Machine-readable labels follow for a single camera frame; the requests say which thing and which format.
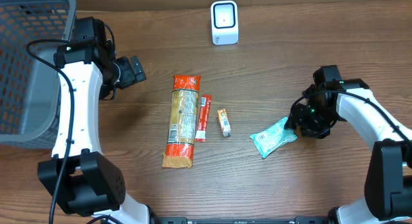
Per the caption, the teal wet wipes pack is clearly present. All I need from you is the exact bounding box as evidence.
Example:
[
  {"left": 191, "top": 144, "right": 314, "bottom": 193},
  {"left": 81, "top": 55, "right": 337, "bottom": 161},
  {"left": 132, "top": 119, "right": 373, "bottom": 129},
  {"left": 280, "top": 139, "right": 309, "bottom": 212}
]
[{"left": 250, "top": 117, "right": 297, "bottom": 158}]

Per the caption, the long orange pasta packet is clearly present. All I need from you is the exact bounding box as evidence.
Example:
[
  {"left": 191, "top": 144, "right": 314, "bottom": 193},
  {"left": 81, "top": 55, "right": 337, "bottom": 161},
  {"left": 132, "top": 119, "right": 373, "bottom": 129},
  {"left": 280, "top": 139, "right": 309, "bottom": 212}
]
[{"left": 162, "top": 75, "right": 201, "bottom": 169}]

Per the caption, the red snack stick packet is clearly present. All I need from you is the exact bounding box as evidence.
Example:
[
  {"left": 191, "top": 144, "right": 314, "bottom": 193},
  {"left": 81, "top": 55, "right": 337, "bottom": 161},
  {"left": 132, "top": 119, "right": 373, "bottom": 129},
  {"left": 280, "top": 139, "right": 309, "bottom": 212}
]
[{"left": 195, "top": 95, "right": 212, "bottom": 142}]

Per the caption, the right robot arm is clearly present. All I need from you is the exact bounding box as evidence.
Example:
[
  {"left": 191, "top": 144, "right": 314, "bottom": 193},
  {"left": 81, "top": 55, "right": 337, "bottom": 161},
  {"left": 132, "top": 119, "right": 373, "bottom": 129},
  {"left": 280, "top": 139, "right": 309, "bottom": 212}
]
[{"left": 285, "top": 79, "right": 411, "bottom": 223}]

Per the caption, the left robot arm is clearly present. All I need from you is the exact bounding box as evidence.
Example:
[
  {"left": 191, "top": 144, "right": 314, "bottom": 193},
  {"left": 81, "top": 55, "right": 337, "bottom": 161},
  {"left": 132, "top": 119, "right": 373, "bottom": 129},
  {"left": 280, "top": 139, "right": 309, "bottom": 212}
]
[{"left": 33, "top": 34, "right": 159, "bottom": 223}]

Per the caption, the white barcode scanner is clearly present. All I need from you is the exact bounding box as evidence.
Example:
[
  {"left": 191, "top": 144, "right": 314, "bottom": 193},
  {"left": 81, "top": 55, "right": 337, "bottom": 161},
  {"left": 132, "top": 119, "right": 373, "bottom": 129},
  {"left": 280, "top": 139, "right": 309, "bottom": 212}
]
[{"left": 210, "top": 0, "right": 239, "bottom": 45}]

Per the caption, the grey plastic mesh basket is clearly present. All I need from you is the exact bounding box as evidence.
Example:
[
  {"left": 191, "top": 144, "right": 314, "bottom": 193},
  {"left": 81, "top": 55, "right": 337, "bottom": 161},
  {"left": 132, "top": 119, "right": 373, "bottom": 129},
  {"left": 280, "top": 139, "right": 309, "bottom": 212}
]
[{"left": 1, "top": 0, "right": 77, "bottom": 149}]

